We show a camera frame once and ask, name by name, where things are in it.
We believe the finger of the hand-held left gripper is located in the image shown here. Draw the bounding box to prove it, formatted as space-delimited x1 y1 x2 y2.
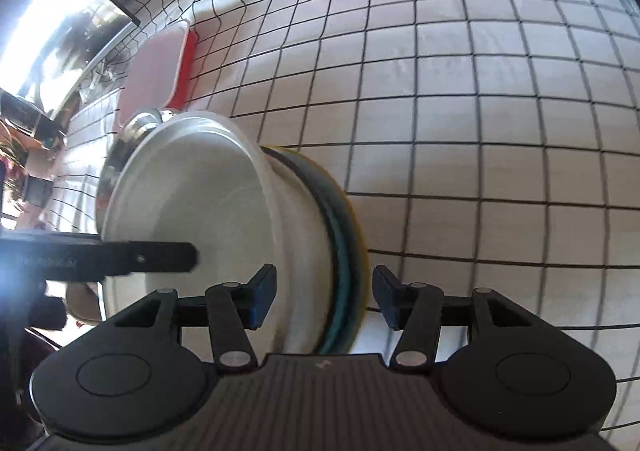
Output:
0 230 200 282

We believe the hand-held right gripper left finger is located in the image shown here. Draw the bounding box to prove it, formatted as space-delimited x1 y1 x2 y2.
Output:
115 263 280 375

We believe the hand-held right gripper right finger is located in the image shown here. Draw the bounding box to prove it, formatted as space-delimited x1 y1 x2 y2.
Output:
372 264 539 373

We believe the white plate with yellow rim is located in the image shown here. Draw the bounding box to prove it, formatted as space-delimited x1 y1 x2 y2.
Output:
280 146 372 355

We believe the blue enamel bowl white inside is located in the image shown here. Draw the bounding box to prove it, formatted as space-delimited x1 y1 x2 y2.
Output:
262 145 359 355

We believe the white plastic bowl orange label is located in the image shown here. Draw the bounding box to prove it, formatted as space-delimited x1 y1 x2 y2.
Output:
101 111 334 357

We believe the stainless steel bowl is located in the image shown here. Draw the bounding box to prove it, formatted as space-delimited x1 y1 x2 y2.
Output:
97 108 174 244

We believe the red container with pale lid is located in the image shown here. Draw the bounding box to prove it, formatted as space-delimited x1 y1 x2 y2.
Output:
115 19 197 130

